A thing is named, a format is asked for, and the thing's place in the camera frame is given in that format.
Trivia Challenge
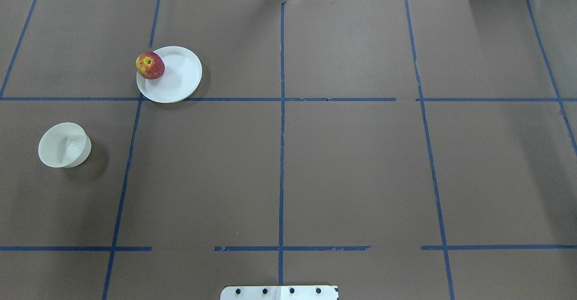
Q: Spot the red yellow apple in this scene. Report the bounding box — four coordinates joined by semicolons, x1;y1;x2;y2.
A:
135;51;165;80

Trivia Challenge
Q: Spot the brown paper table cover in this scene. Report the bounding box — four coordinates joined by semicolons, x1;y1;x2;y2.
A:
1;0;576;300

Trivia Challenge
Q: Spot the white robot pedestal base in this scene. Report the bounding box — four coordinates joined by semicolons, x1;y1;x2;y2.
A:
220;285;339;300

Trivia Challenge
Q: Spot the white round plate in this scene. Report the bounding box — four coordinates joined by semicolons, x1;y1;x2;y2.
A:
136;46;202;103

